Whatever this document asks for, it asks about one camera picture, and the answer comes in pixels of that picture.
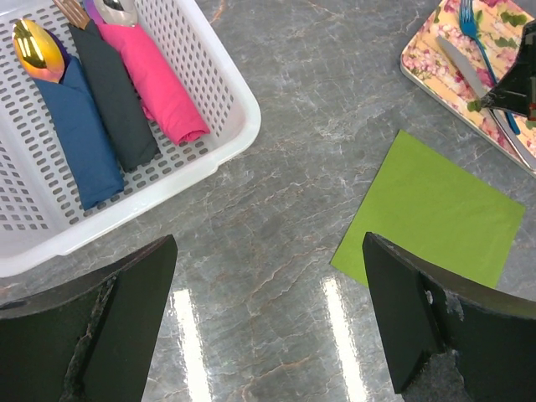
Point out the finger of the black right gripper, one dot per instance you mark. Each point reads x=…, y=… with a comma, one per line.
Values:
x=515, y=92

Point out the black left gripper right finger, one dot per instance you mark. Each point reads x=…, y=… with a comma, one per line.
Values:
x=425, y=312

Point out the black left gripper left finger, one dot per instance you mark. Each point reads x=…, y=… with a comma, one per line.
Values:
x=92, y=338

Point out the silver table knife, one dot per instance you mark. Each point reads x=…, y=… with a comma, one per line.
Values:
x=470, y=75

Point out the blue metallic fork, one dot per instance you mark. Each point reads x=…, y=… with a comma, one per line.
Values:
x=473, y=29

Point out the green paper napkin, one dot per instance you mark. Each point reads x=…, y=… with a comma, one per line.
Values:
x=436, y=210

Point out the blue rolled napkin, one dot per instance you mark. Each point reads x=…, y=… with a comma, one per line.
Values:
x=81, y=133

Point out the dark grey rolled napkin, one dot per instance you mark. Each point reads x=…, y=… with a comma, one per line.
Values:
x=115, y=97

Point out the pink rolled napkin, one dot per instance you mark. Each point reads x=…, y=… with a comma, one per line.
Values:
x=164, y=99

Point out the floral rectangular tray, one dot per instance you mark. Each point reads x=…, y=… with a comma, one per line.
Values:
x=426, y=64

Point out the white perforated plastic basket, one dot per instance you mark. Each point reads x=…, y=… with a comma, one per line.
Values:
x=41, y=214

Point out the gold spoon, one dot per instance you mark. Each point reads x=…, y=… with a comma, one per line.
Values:
x=37, y=52

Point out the copper fork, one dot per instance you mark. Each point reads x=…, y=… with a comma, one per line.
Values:
x=74, y=12

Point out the silver spoon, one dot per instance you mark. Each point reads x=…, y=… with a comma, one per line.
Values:
x=118, y=12

